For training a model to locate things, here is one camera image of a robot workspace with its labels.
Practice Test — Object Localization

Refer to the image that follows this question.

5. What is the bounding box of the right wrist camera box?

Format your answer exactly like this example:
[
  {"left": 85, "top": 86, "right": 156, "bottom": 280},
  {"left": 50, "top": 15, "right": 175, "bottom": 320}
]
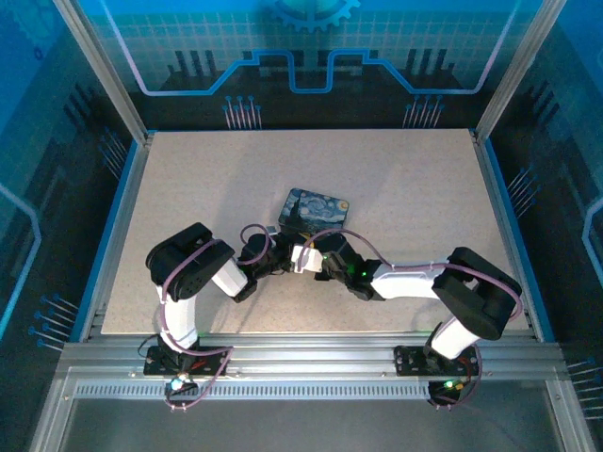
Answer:
[{"left": 289, "top": 243, "right": 327, "bottom": 275}]

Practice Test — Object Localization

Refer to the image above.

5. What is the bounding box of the aluminium frame beam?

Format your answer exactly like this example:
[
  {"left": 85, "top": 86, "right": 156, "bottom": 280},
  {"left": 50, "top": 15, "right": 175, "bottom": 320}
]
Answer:
[
  {"left": 546, "top": 379, "right": 595, "bottom": 452},
  {"left": 27, "top": 371, "right": 76, "bottom": 452}
]

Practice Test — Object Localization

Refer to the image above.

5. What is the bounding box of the aluminium side rail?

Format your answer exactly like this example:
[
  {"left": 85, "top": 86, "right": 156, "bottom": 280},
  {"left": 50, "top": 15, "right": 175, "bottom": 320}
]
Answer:
[
  {"left": 470, "top": 127, "right": 543, "bottom": 341},
  {"left": 77, "top": 131, "right": 155, "bottom": 341}
]

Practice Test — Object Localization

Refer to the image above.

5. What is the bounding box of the aluminium frame post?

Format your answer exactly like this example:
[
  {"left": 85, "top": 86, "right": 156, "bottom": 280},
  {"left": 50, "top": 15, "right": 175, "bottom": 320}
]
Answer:
[
  {"left": 474, "top": 0, "right": 569, "bottom": 142},
  {"left": 52, "top": 0, "right": 155, "bottom": 142}
]

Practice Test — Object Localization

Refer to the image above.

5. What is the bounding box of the controller board with LED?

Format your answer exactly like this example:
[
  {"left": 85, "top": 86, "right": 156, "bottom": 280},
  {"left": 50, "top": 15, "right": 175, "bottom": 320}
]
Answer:
[
  {"left": 427, "top": 378, "right": 465, "bottom": 407},
  {"left": 163, "top": 370, "right": 199, "bottom": 397}
]

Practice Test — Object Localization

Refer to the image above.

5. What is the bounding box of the aluminium front rail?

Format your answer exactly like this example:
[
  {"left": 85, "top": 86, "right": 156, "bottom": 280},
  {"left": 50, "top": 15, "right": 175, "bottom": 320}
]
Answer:
[{"left": 56, "top": 331, "right": 569, "bottom": 381}]

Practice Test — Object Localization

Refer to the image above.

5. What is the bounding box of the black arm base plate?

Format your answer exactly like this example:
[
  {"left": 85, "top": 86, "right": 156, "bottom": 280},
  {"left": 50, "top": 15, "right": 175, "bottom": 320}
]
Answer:
[
  {"left": 392, "top": 342, "right": 481, "bottom": 378},
  {"left": 143, "top": 346, "right": 231, "bottom": 378}
]

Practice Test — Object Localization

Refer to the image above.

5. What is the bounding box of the slotted grey cable duct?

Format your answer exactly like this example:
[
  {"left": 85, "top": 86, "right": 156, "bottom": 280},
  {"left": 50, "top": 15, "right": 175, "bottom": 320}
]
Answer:
[{"left": 73, "top": 383, "right": 557, "bottom": 401}]

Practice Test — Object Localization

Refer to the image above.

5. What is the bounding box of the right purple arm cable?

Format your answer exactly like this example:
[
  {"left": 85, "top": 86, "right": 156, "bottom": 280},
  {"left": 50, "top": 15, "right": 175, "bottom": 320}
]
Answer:
[{"left": 301, "top": 229, "right": 525, "bottom": 411}]

